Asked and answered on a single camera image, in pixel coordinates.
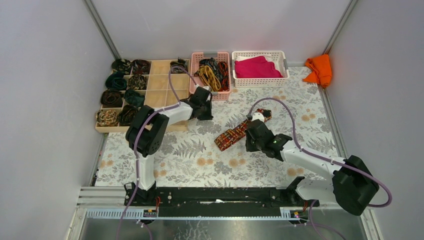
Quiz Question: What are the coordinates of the red checkered patterned tie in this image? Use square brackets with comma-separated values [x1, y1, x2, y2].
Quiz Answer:
[214, 108, 272, 152]

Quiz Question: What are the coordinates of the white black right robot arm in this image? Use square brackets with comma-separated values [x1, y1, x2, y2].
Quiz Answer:
[245, 119, 380, 216]

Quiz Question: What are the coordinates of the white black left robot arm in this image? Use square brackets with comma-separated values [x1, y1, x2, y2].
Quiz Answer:
[125, 87, 213, 206]

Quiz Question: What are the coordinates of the yellow patterned tie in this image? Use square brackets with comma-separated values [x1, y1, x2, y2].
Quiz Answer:
[195, 65, 222, 92]

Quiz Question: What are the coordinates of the pink plastic basket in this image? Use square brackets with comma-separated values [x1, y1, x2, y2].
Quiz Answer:
[189, 51, 232, 101]

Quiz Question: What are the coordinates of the wooden compartment tray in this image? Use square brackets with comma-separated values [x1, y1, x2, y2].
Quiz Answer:
[95, 59, 190, 133]

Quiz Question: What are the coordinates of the dark teal patterned tie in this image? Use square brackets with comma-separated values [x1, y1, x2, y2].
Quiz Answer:
[199, 57, 219, 72]

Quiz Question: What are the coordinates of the orange black tie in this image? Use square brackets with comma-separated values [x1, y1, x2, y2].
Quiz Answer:
[218, 61, 230, 92]

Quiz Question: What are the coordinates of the white floral table mat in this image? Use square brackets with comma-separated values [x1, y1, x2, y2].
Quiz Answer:
[94, 66, 347, 188]

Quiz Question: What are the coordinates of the rolled grey striped tie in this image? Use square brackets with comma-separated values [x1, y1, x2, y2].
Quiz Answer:
[169, 57, 188, 74]

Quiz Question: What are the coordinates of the magenta folded cloth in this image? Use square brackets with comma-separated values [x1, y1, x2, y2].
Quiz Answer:
[234, 55, 284, 79]

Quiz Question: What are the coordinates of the rolled brown dotted tie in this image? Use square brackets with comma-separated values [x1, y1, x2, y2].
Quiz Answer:
[127, 74, 148, 91]

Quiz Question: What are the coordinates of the rolled dark green tie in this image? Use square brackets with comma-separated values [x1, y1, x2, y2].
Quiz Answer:
[124, 89, 145, 108]

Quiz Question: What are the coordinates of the rolled black brown tie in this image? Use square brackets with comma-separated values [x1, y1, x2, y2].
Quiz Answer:
[117, 104, 139, 126]

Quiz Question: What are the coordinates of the rolled dark red tie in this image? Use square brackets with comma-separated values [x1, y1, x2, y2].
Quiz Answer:
[131, 59, 151, 75]

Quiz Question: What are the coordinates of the white plastic basket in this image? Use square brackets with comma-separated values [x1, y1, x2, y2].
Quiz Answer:
[231, 50, 290, 88]

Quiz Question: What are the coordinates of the orange cloth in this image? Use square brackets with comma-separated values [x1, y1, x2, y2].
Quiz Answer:
[303, 54, 333, 89]

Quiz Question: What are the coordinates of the rolled teal tie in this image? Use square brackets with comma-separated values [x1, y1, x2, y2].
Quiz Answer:
[105, 72, 128, 91]

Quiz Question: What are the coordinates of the rolled camouflage tie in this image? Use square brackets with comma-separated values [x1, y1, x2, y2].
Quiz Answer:
[111, 58, 132, 75]

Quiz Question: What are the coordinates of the rolled tan patterned tie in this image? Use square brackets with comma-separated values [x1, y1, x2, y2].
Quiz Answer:
[95, 109, 119, 127]

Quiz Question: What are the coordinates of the rolled dark brown tie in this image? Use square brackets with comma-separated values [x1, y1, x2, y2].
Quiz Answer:
[100, 89, 123, 108]

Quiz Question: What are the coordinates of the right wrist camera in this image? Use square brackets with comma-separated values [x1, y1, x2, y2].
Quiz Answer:
[251, 112, 266, 123]

